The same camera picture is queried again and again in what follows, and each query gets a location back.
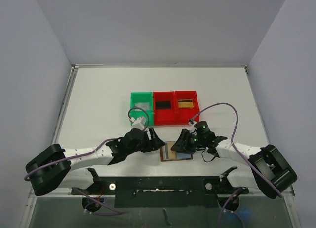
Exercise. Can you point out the green plastic bin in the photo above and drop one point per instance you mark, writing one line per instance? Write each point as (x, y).
(142, 97)

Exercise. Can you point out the right red plastic bin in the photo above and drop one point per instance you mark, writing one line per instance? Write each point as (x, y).
(184, 115)

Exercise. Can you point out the red plastic bin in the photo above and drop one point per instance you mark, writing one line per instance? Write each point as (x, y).
(184, 115)
(168, 116)

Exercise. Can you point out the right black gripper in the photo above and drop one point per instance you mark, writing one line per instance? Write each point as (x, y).
(185, 141)

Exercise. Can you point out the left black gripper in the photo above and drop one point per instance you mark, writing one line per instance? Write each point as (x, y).
(154, 143)

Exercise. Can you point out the brown leather card holder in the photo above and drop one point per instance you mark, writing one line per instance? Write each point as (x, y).
(180, 156)

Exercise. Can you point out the gold card with grey stripe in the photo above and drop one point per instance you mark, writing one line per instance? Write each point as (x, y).
(168, 153)

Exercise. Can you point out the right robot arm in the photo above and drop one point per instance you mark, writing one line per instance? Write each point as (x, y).
(268, 170)

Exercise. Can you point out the black card in red bin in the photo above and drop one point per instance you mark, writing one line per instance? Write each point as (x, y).
(163, 105)

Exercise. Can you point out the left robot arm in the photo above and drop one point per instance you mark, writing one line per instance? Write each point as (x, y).
(58, 167)

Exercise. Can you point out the silver card in green bin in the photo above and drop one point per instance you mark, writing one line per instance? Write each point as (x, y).
(143, 105)

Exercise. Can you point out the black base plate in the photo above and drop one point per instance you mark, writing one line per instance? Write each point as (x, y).
(161, 192)

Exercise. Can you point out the gold card in red bin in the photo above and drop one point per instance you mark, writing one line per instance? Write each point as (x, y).
(185, 103)

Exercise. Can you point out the middle red plastic bin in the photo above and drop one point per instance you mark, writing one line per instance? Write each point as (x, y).
(168, 116)

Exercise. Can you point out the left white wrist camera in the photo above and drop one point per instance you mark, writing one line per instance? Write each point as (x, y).
(138, 123)

